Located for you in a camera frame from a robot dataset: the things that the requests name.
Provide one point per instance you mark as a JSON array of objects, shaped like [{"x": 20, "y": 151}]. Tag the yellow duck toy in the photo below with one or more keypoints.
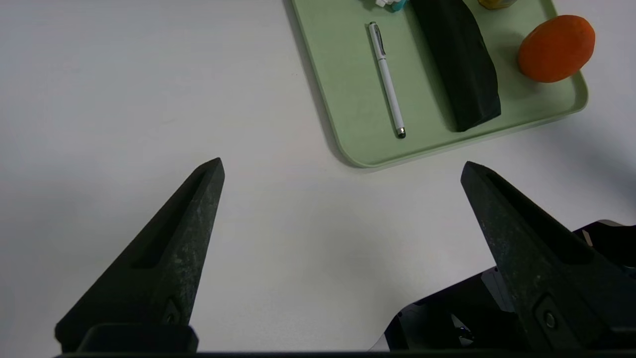
[{"x": 392, "y": 4}]

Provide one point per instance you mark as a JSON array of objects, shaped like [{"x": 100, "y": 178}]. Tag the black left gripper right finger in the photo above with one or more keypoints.
[{"x": 546, "y": 278}]

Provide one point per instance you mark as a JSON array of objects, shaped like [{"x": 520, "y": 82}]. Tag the white stylus pen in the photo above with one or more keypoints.
[{"x": 388, "y": 84}]

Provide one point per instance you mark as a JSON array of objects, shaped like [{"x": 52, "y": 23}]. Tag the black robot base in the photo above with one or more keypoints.
[{"x": 447, "y": 318}]

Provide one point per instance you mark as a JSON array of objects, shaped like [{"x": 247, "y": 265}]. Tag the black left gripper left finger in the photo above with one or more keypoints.
[{"x": 159, "y": 278}]

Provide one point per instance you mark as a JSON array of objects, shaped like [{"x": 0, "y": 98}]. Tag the black glasses case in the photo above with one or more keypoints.
[{"x": 462, "y": 64}]

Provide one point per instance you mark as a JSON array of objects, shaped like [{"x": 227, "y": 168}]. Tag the orange fruit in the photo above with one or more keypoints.
[{"x": 556, "y": 49}]

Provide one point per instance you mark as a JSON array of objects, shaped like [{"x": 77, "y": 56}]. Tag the light green plastic tray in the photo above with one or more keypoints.
[{"x": 348, "y": 89}]

